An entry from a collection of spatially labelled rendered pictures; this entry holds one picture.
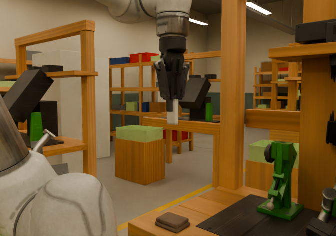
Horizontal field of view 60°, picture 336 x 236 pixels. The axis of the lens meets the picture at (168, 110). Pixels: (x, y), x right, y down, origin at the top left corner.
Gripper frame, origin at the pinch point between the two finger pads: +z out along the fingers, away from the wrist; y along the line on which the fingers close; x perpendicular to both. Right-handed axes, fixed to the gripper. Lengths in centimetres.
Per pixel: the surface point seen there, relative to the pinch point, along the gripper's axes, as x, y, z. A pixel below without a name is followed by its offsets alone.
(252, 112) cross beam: -13, -75, 5
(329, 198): 33.4, -27.3, 23.8
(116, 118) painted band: -671, -501, 82
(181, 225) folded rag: -7.1, -12.5, 39.1
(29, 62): -600, -210, -67
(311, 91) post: 17, -66, -6
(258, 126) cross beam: -9, -75, 12
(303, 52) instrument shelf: 17, -54, -20
